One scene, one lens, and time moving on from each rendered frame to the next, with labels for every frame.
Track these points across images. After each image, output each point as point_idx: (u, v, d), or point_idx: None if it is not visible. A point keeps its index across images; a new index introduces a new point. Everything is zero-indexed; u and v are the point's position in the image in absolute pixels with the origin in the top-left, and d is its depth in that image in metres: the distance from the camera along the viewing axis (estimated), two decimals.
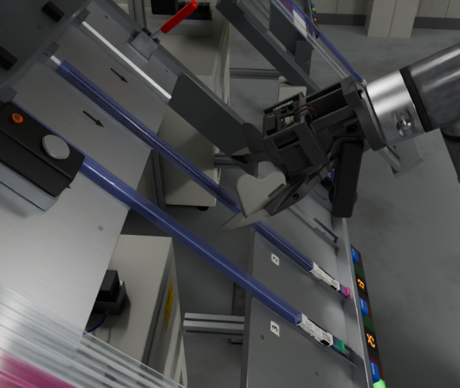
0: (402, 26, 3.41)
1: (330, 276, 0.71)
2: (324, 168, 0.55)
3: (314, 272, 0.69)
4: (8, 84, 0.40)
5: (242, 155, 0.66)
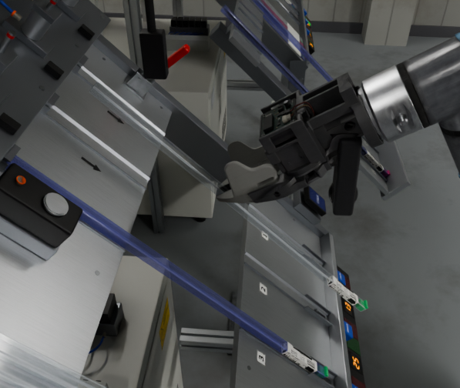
0: (398, 35, 3.45)
1: (377, 161, 1.05)
2: (322, 166, 0.55)
3: (367, 156, 1.03)
4: None
5: None
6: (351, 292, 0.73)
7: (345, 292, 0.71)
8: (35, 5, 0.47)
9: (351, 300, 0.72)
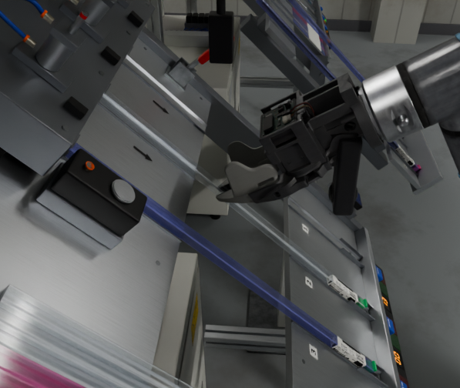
0: (407, 32, 3.44)
1: (408, 155, 1.04)
2: (322, 166, 0.55)
3: (399, 150, 1.02)
4: None
5: None
6: (351, 291, 0.73)
7: (345, 292, 0.71)
8: None
9: (351, 299, 0.72)
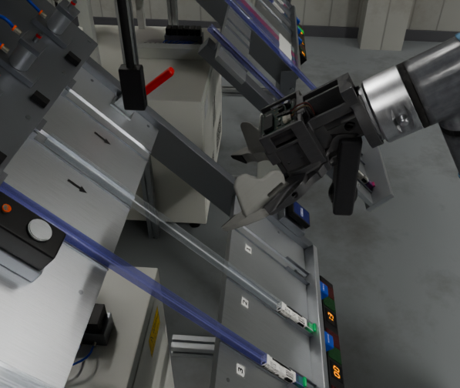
0: (394, 39, 3.48)
1: (362, 173, 1.08)
2: (322, 166, 0.55)
3: None
4: None
5: (241, 155, 0.66)
6: (300, 316, 0.78)
7: (293, 317, 0.76)
8: (21, 40, 0.50)
9: (300, 324, 0.77)
